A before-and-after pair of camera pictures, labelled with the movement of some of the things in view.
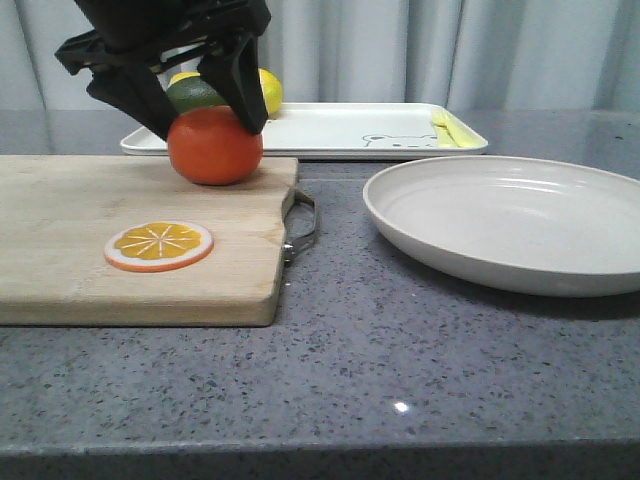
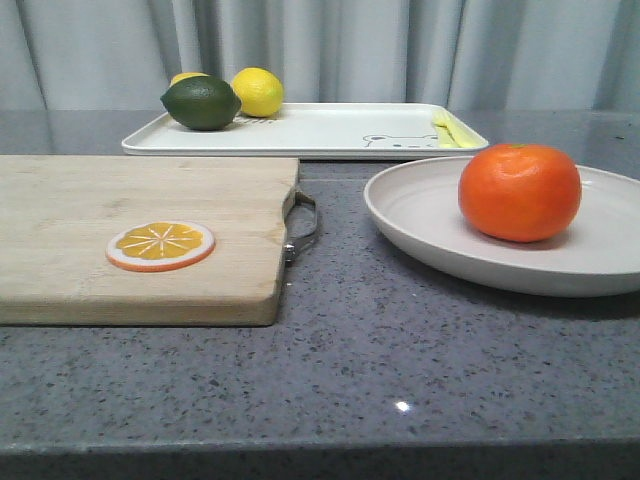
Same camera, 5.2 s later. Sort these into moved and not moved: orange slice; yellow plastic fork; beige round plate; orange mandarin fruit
Moved: orange mandarin fruit
Not moved: beige round plate; yellow plastic fork; orange slice
